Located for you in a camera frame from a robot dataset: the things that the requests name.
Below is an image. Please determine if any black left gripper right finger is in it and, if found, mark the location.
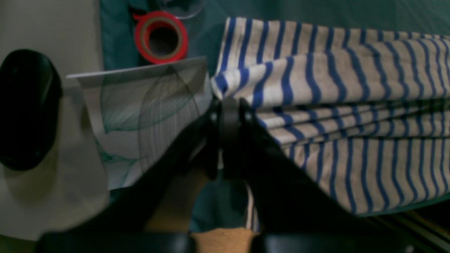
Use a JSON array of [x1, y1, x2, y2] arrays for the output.
[[221, 99, 371, 234]]

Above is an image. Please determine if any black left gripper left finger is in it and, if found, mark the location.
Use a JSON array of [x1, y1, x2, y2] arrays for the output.
[[76, 100, 221, 233]]

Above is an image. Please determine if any blue white striped T-shirt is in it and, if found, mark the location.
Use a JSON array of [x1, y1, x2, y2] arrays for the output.
[[212, 17, 450, 216]]

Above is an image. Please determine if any teal table cloth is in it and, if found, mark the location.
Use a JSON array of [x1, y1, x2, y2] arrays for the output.
[[98, 0, 450, 232]]

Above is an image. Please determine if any open leaf print booklet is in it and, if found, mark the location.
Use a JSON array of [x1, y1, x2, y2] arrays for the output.
[[67, 57, 213, 190]]

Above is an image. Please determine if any black computer mouse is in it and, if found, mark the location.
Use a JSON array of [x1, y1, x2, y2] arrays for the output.
[[0, 48, 62, 171]]

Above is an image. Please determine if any orange tape roll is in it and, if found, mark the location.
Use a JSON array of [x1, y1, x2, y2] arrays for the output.
[[131, 10, 188, 64]]

